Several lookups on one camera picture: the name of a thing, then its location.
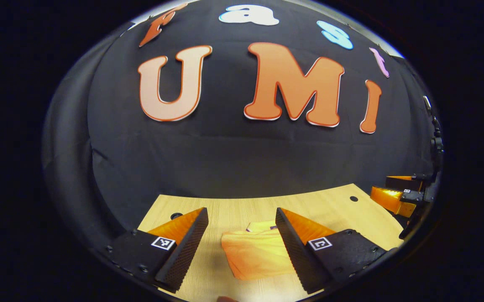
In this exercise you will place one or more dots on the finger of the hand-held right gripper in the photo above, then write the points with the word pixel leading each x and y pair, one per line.
pixel 414 196
pixel 405 184

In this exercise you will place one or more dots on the orange polo T-shirt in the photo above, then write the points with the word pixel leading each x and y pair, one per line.
pixel 258 256

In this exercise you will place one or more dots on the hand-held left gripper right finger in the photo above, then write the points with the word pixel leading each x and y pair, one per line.
pixel 296 251

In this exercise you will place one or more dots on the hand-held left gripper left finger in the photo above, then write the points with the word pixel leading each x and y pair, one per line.
pixel 187 251

